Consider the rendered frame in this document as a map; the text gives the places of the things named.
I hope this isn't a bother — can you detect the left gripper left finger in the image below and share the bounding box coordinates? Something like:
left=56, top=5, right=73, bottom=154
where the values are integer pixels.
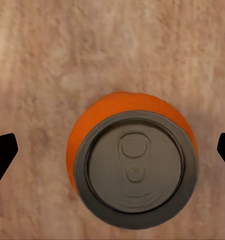
left=0, top=133, right=18, bottom=180

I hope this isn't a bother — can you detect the can of soda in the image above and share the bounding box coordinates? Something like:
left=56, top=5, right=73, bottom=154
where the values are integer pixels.
left=66, top=91, right=200, bottom=231

